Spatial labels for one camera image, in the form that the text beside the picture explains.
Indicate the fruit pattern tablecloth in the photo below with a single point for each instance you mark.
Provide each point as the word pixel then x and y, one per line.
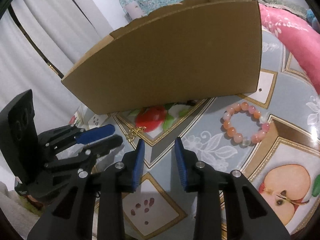
pixel 271 136

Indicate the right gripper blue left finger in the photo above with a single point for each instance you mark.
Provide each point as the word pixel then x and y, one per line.
pixel 71 214

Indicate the grey handbag with handle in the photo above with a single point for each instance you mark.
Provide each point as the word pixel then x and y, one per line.
pixel 286 5

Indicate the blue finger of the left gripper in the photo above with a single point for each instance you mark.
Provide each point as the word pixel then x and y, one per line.
pixel 102 147
pixel 95 134

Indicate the brown cardboard box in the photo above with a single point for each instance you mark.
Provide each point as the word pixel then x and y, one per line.
pixel 195 49

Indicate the gold ornate charm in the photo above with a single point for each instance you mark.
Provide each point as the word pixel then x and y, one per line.
pixel 134 132

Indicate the pink floral blanket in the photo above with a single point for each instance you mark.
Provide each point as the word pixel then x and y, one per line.
pixel 297 36

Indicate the blue patterned blanket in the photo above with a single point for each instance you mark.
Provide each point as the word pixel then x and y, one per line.
pixel 312 20

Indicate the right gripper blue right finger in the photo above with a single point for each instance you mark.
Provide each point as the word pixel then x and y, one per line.
pixel 248 215

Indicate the white curtain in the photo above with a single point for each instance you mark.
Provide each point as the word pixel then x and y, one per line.
pixel 41 40

